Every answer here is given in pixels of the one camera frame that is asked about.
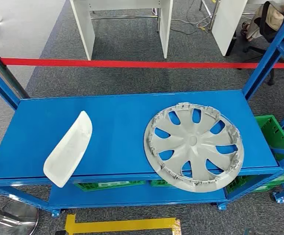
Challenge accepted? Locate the barrier stanchion post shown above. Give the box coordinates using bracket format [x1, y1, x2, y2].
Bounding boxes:
[0, 49, 30, 99]

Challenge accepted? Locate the white plastic trim part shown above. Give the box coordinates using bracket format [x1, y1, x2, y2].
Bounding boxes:
[43, 110, 93, 188]

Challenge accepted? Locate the white desk with chrome bar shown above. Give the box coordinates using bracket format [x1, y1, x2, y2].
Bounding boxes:
[70, 0, 174, 61]

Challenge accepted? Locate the grey plastic wheel cover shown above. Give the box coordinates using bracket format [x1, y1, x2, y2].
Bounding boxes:
[143, 102, 245, 193]

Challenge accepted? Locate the blue metal shelf rack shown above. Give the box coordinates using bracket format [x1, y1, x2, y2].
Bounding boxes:
[0, 3, 284, 217]

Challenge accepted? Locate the chrome stanchion with round base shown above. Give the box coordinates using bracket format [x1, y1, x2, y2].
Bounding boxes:
[0, 198, 39, 235]

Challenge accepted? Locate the green plastic crate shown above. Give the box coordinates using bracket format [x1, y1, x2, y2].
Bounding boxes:
[150, 179, 175, 188]
[227, 115, 284, 194]

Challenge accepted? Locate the red barrier belt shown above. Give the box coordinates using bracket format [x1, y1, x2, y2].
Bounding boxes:
[0, 57, 284, 70]

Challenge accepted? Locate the black floor cable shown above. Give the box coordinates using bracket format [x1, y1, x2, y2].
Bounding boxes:
[170, 0, 199, 36]

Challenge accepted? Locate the white floor cable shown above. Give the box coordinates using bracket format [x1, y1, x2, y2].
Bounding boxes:
[171, 14, 212, 33]

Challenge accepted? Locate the black office chair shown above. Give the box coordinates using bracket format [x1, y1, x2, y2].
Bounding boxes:
[237, 1, 284, 87]

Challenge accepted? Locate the person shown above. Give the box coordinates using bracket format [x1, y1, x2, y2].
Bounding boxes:
[240, 0, 284, 54]

